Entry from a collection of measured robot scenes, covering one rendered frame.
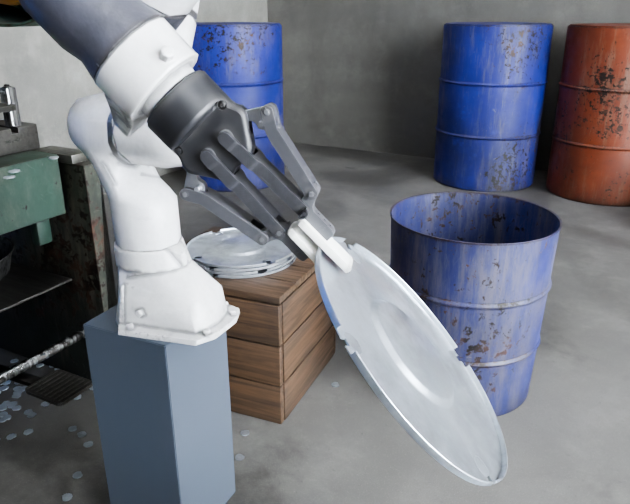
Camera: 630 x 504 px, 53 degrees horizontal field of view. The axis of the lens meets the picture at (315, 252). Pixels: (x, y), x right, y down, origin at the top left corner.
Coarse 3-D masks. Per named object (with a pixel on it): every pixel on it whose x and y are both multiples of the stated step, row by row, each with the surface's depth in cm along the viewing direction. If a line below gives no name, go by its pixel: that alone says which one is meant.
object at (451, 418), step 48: (336, 240) 68; (336, 288) 59; (384, 288) 71; (384, 336) 60; (432, 336) 73; (384, 384) 53; (432, 384) 61; (480, 384) 74; (432, 432) 54; (480, 432) 64; (480, 480) 54
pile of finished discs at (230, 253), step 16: (192, 240) 169; (208, 240) 170; (224, 240) 170; (240, 240) 168; (192, 256) 159; (208, 256) 159; (224, 256) 159; (240, 256) 159; (256, 256) 159; (272, 256) 159; (288, 256) 159; (208, 272) 154; (224, 272) 153; (240, 272) 152; (256, 272) 153; (272, 272) 156
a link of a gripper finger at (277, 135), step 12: (264, 108) 57; (276, 108) 59; (264, 120) 58; (276, 120) 58; (276, 132) 58; (276, 144) 58; (288, 144) 59; (288, 156) 59; (300, 156) 60; (288, 168) 59; (300, 168) 59; (300, 180) 59; (312, 180) 60; (312, 192) 59
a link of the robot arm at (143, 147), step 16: (192, 16) 101; (192, 32) 102; (144, 128) 94; (128, 144) 97; (144, 144) 95; (160, 144) 94; (128, 160) 101; (144, 160) 98; (160, 160) 97; (176, 160) 96
